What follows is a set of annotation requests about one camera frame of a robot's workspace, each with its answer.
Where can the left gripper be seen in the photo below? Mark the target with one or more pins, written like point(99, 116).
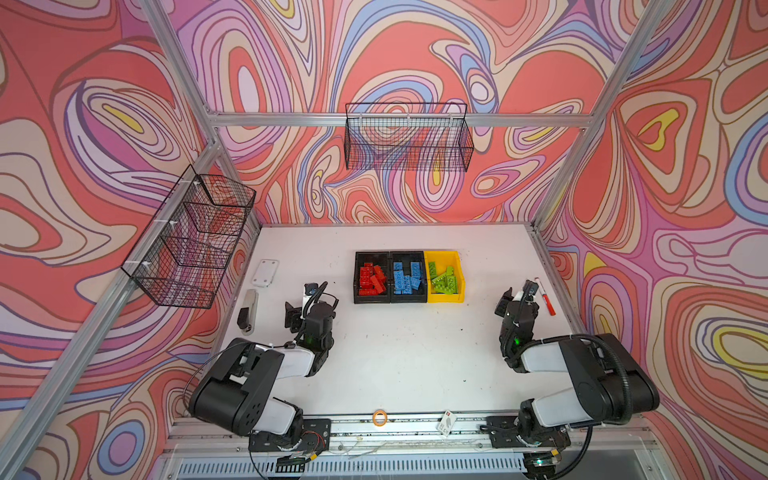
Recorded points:
point(293, 318)

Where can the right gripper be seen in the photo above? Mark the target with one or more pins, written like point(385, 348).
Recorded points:
point(505, 302)

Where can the white plastic plate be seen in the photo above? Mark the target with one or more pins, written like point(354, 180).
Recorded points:
point(265, 273)

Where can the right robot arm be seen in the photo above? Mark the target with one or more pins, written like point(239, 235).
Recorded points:
point(605, 384)

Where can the grey stapler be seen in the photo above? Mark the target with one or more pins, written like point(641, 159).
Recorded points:
point(246, 316)

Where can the red marker pen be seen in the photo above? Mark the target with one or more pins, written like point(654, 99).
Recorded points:
point(546, 298)

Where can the back wire basket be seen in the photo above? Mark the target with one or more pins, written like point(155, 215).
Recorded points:
point(407, 136)

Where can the yellow bin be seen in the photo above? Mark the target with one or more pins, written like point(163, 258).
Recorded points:
point(443, 259)

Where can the black bin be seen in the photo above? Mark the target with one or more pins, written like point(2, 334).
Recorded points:
point(406, 258)
point(379, 258)

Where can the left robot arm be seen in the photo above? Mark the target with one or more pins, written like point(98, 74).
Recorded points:
point(235, 393)

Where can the wire basket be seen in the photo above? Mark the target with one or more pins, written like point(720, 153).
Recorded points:
point(407, 136)
point(186, 249)

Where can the middle black bin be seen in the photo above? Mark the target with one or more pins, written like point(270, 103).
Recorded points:
point(406, 258)

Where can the left black bin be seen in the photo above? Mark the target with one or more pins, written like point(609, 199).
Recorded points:
point(379, 258)

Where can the left wire basket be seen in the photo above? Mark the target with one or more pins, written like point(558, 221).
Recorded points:
point(186, 249)

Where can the white tag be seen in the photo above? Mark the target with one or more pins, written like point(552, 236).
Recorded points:
point(446, 423)

